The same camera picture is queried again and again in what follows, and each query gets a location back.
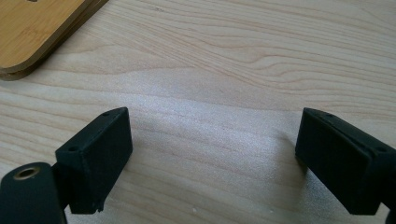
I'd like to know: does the square wooden coaster with slots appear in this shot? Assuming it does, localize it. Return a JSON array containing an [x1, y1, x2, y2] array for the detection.
[[0, 0, 92, 75], [0, 0, 110, 82]]

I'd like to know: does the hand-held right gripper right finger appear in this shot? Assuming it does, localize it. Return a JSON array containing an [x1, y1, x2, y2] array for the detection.
[[294, 106, 396, 217]]

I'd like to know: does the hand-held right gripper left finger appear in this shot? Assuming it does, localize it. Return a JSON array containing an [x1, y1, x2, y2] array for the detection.
[[50, 106, 134, 216]]

